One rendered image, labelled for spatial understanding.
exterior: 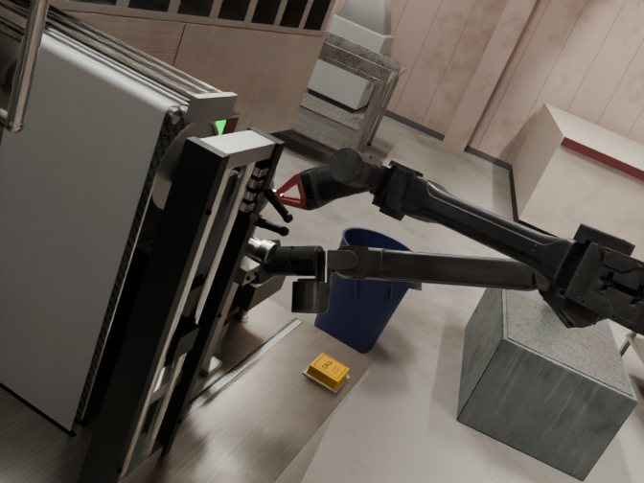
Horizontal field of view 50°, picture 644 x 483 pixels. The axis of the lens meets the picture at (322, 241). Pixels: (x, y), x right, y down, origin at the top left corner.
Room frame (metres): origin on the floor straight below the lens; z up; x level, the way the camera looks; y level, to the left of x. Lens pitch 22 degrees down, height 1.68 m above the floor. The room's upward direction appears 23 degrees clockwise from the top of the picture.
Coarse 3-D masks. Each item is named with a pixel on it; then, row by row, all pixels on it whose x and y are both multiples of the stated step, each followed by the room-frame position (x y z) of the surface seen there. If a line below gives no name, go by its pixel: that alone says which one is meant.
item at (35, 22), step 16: (32, 0) 0.63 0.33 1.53; (48, 0) 0.64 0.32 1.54; (32, 16) 0.63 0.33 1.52; (32, 32) 0.63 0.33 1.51; (32, 48) 0.63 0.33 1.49; (32, 64) 0.63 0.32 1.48; (16, 80) 0.63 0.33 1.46; (32, 80) 0.64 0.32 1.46; (16, 96) 0.63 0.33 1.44; (16, 112) 0.63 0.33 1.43
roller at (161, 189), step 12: (192, 132) 0.91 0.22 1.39; (204, 132) 0.94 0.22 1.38; (180, 144) 0.89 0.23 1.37; (168, 156) 0.87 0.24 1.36; (168, 168) 0.88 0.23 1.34; (156, 180) 0.86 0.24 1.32; (168, 180) 0.89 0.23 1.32; (156, 192) 0.87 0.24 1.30; (168, 192) 0.90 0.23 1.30; (156, 204) 0.88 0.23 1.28
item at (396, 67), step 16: (352, 48) 6.64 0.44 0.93; (384, 64) 6.61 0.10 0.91; (400, 64) 6.60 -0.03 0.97; (304, 96) 7.18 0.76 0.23; (384, 96) 6.63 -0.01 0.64; (320, 112) 6.75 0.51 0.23; (336, 112) 7.06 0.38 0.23; (384, 112) 7.28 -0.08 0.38; (352, 128) 6.67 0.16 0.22; (368, 144) 7.25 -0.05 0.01
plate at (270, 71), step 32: (128, 32) 1.23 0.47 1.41; (160, 32) 1.32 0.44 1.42; (192, 32) 1.42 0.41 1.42; (224, 32) 1.55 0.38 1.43; (256, 32) 1.69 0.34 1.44; (0, 64) 0.97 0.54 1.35; (192, 64) 1.46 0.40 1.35; (224, 64) 1.59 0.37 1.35; (256, 64) 1.74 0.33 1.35; (288, 64) 1.93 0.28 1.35; (0, 96) 0.98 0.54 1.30; (256, 96) 1.80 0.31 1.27; (288, 96) 2.00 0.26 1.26; (0, 128) 0.99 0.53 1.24; (288, 128) 2.09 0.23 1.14
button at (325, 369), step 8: (320, 360) 1.26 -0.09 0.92; (328, 360) 1.27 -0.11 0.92; (312, 368) 1.22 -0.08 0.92; (320, 368) 1.23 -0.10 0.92; (328, 368) 1.24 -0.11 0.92; (336, 368) 1.25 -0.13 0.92; (344, 368) 1.26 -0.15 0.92; (312, 376) 1.22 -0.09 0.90; (320, 376) 1.22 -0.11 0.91; (328, 376) 1.21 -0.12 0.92; (336, 376) 1.22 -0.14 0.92; (344, 376) 1.24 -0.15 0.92; (328, 384) 1.21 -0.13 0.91; (336, 384) 1.21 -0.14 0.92
